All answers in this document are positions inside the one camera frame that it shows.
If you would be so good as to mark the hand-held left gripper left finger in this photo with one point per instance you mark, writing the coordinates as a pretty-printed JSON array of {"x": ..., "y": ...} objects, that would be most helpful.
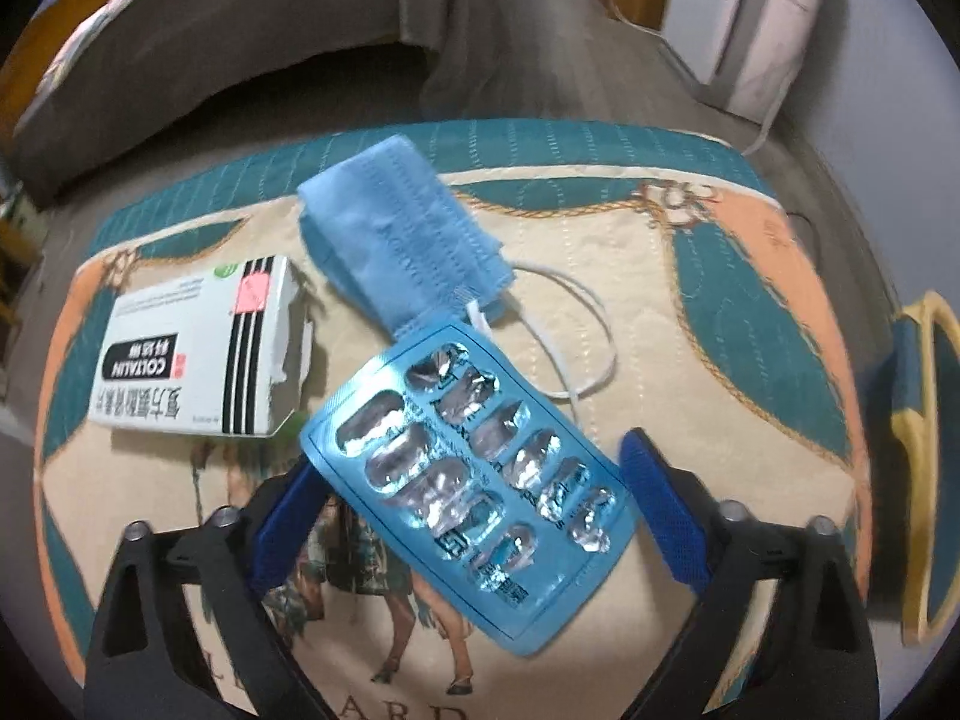
[{"x": 285, "y": 532}]

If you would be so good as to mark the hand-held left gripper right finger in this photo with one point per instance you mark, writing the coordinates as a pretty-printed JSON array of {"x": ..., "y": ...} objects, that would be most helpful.
[{"x": 667, "y": 510}]

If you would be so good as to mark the blue blister pack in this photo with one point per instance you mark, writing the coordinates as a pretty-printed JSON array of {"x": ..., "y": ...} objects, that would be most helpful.
[{"x": 465, "y": 487}]

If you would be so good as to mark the teal bin with yellow rim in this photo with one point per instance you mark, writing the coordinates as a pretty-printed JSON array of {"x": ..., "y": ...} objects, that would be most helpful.
[{"x": 919, "y": 465}]

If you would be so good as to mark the white medicine box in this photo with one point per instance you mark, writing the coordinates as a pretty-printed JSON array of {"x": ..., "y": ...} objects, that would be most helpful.
[{"x": 187, "y": 345}]

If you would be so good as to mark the printed teal and orange mat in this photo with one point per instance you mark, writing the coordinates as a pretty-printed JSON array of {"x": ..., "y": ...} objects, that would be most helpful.
[{"x": 712, "y": 300}]

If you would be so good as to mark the light blue face mask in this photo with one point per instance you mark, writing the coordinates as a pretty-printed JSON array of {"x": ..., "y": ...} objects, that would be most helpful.
[{"x": 397, "y": 225}]

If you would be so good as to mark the wooden shelf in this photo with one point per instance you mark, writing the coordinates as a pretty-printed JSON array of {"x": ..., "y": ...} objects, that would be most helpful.
[{"x": 15, "y": 255}]

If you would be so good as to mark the grey bed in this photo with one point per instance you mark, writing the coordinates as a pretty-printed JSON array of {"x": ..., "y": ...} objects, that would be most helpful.
[{"x": 225, "y": 45}]

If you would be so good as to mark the white appliance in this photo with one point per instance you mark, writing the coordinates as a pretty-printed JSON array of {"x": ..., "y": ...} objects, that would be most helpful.
[{"x": 757, "y": 15}]

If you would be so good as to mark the floral bed sheet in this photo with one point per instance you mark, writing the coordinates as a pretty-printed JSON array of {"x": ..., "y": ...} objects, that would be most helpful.
[{"x": 82, "y": 37}]

